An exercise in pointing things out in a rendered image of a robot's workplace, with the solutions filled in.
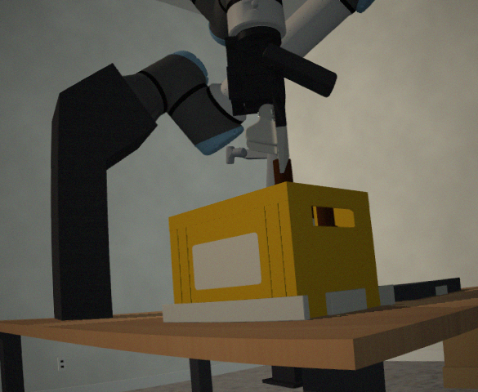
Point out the yellow box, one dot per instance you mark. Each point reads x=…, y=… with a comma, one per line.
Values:
x=263, y=244

